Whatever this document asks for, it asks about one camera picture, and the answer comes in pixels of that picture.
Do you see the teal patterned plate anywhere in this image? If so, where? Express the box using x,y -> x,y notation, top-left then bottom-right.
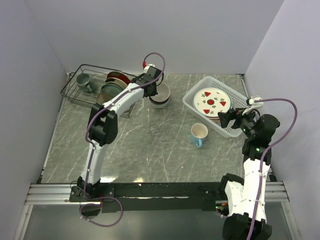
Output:
101,84 -> 123,97

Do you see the white light blue bowl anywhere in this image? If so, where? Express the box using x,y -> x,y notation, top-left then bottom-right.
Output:
148,98 -> 170,109

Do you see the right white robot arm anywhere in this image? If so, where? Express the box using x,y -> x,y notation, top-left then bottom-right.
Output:
216,108 -> 280,240

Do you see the red rimmed bottom plate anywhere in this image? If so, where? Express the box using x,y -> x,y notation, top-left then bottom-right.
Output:
196,105 -> 220,122

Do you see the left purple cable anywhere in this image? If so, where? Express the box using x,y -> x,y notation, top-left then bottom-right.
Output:
79,52 -> 167,227

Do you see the white plastic perforated bin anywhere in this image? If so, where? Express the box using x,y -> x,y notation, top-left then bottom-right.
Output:
182,76 -> 248,138

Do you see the white watermelon pattern plate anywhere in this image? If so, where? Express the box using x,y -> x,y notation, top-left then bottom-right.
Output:
192,87 -> 233,120

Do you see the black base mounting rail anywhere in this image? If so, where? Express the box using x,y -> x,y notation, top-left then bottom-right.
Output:
69,182 -> 228,213

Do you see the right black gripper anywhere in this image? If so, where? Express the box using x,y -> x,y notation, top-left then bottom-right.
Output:
217,106 -> 257,139

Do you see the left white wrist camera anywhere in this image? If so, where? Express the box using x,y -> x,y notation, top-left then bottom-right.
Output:
142,61 -> 156,74

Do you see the clear brown glass plate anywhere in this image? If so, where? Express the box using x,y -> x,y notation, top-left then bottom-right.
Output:
96,92 -> 113,105

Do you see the white top bowl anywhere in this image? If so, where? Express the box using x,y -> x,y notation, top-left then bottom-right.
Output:
149,83 -> 171,104

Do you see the purple cable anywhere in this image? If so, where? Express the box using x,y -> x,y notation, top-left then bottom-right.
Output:
246,97 -> 298,240
79,52 -> 167,227

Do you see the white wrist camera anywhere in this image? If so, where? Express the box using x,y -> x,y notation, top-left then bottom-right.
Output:
242,96 -> 264,115
142,61 -> 156,74

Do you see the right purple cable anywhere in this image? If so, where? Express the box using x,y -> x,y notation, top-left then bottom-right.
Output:
246,97 -> 298,240

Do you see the cream plate in rack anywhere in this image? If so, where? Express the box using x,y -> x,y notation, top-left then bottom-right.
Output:
105,77 -> 128,90

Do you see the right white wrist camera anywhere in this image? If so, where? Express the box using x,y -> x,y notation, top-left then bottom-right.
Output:
242,96 -> 264,115

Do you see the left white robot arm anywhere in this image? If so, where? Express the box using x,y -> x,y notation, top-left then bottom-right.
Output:
77,66 -> 164,201

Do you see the grey ceramic mug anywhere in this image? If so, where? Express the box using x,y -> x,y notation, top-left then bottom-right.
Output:
76,73 -> 94,94

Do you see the dark red plate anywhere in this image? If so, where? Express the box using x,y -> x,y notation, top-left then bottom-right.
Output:
105,71 -> 131,85

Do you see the black wire dish rack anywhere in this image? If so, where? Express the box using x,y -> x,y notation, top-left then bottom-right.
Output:
60,64 -> 135,108

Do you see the light blue mug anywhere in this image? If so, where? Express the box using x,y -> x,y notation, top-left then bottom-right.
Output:
190,123 -> 209,148

